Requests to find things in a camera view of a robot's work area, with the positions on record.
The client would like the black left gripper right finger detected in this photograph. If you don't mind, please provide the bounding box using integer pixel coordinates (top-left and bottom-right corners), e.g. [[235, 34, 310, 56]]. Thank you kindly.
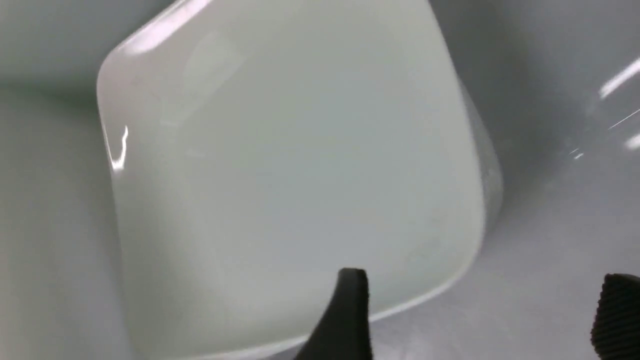
[[590, 273, 640, 360]]

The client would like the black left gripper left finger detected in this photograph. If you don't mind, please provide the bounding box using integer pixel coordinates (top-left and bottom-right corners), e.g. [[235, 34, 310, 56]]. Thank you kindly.
[[295, 268, 374, 360]]

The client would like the large white rice plate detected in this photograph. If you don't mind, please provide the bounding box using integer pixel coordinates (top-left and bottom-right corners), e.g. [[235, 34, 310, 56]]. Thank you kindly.
[[96, 0, 503, 360]]

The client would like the large translucent white bin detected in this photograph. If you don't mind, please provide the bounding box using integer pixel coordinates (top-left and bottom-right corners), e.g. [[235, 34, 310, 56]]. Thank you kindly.
[[1, 0, 640, 360]]

